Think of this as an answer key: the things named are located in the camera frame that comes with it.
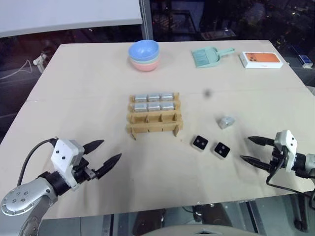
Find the left black white cube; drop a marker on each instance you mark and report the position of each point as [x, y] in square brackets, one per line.
[200, 143]

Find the green plastic bowl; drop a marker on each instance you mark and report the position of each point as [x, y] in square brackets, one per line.
[157, 58]

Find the blue and white block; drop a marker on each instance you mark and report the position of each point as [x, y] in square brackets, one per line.
[305, 60]

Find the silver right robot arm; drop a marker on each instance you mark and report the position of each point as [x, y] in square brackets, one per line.
[306, 163]

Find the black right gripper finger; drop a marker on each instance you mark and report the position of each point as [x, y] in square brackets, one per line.
[257, 163]
[263, 141]

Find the teal hand brush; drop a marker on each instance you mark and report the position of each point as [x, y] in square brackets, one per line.
[200, 58]

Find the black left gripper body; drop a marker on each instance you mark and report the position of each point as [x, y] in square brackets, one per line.
[82, 170]

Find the white clamp device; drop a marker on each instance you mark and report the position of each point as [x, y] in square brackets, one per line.
[40, 61]

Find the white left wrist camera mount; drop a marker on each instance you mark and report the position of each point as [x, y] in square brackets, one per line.
[62, 153]

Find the white board panel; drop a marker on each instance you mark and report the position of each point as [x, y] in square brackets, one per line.
[69, 14]

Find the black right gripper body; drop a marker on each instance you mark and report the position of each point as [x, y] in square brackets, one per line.
[276, 157]

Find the blue plastic bowl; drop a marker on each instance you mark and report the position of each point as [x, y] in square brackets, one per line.
[144, 49]

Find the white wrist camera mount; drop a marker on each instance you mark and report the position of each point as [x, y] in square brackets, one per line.
[62, 153]
[286, 141]

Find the wooden rack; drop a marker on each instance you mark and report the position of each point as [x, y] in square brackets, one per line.
[153, 126]

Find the black white cube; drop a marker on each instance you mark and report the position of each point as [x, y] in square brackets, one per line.
[221, 150]
[200, 143]

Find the beige table cover sheet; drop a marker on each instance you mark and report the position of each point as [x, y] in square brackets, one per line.
[98, 81]

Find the pink plastic bowl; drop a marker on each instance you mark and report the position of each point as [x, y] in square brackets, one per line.
[145, 67]

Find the black stand leg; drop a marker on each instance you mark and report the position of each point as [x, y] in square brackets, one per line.
[301, 211]

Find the white orange phone box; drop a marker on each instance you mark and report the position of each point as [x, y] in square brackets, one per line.
[262, 59]

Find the right black white cube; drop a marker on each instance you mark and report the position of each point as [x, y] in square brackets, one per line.
[221, 150]

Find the grey window frame post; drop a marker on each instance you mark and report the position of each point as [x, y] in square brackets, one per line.
[146, 19]

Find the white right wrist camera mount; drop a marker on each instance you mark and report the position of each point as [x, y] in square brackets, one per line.
[286, 141]

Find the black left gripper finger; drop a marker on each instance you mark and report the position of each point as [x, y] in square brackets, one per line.
[109, 163]
[94, 145]

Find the teal plastic dustpan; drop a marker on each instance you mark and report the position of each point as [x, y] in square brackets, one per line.
[215, 55]

